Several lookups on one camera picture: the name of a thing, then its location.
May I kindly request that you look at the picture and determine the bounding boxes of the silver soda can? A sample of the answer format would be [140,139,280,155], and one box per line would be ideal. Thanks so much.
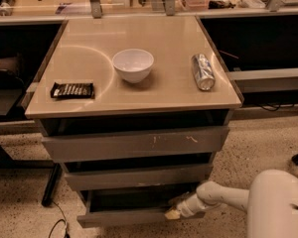
[191,54,216,91]

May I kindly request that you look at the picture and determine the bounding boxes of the white ceramic bowl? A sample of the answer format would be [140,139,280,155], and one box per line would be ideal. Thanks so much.
[112,49,154,83]

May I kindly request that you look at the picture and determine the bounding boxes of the grey metal frame post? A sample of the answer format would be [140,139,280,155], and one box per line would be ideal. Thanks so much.
[89,0,102,18]

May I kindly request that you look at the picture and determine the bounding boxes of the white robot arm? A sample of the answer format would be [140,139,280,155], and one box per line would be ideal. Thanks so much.
[165,170,298,238]

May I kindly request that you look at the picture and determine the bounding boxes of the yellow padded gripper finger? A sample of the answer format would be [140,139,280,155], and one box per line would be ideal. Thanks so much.
[168,192,191,205]
[165,208,181,220]

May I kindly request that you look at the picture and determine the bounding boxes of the dark snack bar wrapper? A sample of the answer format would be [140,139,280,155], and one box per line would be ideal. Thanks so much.
[50,82,94,99]

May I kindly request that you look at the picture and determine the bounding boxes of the grey drawer cabinet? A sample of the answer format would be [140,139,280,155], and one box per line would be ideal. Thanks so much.
[26,17,240,224]

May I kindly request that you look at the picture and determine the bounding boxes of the grey drawer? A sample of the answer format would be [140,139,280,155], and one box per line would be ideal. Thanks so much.
[77,183,196,228]
[65,164,213,191]
[43,126,229,163]

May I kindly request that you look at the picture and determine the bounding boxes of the grey bottom drawer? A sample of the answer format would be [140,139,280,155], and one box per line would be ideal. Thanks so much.
[77,183,196,228]

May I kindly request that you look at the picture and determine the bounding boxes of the black table leg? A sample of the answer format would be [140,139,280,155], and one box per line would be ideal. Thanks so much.
[41,164,62,207]

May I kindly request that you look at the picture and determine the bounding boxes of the grey middle drawer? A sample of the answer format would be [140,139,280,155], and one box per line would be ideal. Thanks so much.
[65,164,213,191]

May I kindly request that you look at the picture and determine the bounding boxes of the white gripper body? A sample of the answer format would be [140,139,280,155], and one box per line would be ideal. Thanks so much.
[176,193,205,217]

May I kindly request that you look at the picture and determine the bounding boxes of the grey top drawer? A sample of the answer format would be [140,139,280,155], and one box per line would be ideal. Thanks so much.
[43,126,229,163]

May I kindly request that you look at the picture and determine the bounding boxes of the black floor cable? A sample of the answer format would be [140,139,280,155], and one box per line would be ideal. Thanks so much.
[47,200,72,238]

